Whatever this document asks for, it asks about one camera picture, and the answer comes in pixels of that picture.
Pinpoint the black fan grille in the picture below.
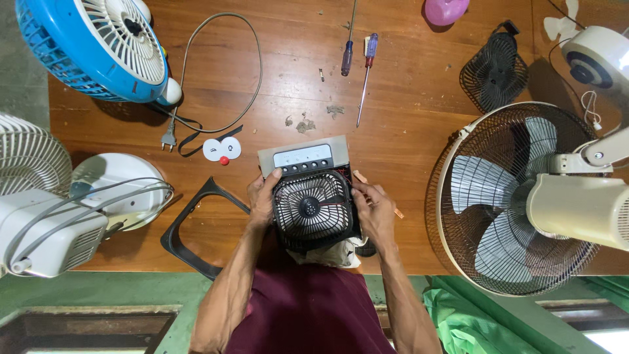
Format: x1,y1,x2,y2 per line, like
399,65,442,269
459,20,530,115

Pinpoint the white desk fan round base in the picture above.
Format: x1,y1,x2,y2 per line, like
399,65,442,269
0,112,176,279

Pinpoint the blue red handled screwdriver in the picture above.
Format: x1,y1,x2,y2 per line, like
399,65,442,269
356,32,379,129

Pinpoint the blue and white fan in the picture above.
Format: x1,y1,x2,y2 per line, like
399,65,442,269
15,0,183,106

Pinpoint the dark purple handled screwdriver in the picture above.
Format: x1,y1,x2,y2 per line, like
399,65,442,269
340,0,358,77

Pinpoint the maroon shirt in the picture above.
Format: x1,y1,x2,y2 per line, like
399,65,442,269
223,230,398,354

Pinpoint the pink plastic object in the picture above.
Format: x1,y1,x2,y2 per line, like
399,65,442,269
424,0,470,27

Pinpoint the white fan blade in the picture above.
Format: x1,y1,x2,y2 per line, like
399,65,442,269
543,0,581,43

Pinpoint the green cloth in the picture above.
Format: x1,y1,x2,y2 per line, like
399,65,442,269
422,274,543,354

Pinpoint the grey power cable with plug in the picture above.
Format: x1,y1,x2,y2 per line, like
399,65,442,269
161,12,263,151

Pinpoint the thin black cable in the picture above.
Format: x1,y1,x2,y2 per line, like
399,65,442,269
546,0,586,106

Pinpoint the grey black mini cooler fan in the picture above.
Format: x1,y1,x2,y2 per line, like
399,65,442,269
257,135,362,254

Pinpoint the white face piece red nose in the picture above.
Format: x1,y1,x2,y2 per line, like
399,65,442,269
202,136,242,166

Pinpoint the white plastic bag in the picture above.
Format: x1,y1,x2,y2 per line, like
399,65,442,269
287,236,368,269

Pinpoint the black plastic frame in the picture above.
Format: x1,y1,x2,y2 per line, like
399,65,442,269
160,176,252,282

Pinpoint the white fan with dark hub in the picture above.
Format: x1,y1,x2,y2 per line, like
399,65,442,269
560,25,629,101

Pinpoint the large cream standing fan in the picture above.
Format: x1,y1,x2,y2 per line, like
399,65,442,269
434,101,629,299

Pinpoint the person's left hand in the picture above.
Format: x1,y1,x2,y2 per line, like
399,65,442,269
247,167,284,231

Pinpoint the person's right hand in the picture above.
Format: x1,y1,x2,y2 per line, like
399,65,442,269
351,181,397,249

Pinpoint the thin white cable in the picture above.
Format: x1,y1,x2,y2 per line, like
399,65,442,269
581,90,603,131

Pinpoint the thin wooden stick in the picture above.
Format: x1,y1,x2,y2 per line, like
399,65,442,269
352,170,405,220

